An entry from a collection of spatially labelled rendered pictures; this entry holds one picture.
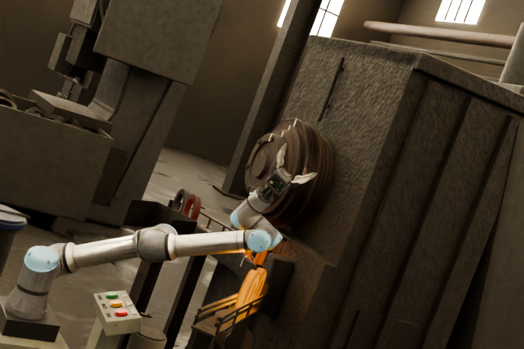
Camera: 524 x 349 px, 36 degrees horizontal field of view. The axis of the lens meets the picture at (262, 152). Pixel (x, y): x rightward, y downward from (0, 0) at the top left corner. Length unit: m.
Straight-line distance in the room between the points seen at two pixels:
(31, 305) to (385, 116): 1.49
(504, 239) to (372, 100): 0.82
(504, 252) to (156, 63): 3.22
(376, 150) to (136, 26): 3.04
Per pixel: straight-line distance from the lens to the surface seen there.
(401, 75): 3.15
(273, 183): 2.78
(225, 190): 10.47
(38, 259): 2.96
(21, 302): 3.01
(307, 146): 3.28
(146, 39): 5.85
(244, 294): 2.83
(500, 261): 3.54
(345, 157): 3.30
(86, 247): 3.06
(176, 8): 5.92
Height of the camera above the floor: 1.40
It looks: 4 degrees down
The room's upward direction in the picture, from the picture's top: 20 degrees clockwise
